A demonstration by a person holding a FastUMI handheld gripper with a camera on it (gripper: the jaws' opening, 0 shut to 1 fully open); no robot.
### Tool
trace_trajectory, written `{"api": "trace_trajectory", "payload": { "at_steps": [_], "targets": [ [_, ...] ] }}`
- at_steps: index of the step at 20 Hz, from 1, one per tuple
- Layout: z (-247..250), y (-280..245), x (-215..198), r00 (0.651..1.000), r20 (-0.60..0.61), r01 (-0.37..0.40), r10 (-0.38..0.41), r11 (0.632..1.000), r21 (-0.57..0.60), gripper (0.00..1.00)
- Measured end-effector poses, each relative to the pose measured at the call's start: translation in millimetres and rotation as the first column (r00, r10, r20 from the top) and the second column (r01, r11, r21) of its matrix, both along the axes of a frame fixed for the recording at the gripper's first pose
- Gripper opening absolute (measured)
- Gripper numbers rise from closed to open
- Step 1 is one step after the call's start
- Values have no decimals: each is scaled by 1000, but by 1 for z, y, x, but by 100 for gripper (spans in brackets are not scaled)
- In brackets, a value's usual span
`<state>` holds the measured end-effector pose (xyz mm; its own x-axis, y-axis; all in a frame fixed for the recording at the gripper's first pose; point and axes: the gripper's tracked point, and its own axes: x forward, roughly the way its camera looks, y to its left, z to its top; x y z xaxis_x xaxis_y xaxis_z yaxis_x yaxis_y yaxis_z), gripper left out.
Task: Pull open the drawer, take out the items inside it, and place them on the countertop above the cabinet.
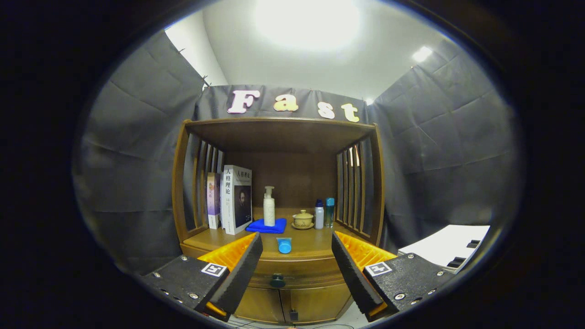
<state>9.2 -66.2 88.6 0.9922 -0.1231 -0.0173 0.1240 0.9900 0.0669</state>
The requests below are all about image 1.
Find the large ceiling light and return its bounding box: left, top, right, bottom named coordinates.
left=254, top=0, right=362, bottom=51

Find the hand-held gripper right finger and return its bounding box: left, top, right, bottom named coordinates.
left=331, top=231, right=457, bottom=323

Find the purple book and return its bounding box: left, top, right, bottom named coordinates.
left=207, top=172, right=222, bottom=229

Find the white book with portrait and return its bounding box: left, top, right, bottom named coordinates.
left=220, top=165, right=253, bottom=235

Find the black backdrop cloth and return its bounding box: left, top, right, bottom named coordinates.
left=73, top=30, right=521, bottom=275

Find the wooden cabinet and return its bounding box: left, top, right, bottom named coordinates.
left=172, top=117, right=386, bottom=325

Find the white box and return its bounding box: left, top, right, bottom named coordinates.
left=398, top=224, right=490, bottom=274

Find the blue folded cloth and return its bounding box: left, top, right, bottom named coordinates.
left=245, top=218, right=287, bottom=234

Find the wooden cabinet door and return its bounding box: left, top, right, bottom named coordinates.
left=280, top=284, right=353, bottom=324
left=234, top=287, right=285, bottom=323

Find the white pump bottle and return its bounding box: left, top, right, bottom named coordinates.
left=263, top=186, right=276, bottom=227

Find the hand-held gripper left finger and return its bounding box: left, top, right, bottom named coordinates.
left=137, top=231, right=264, bottom=323

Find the beige lidded teacup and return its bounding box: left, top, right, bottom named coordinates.
left=291, top=209, right=315, bottom=230

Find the wooden countertop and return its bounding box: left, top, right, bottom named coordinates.
left=181, top=208, right=380, bottom=261

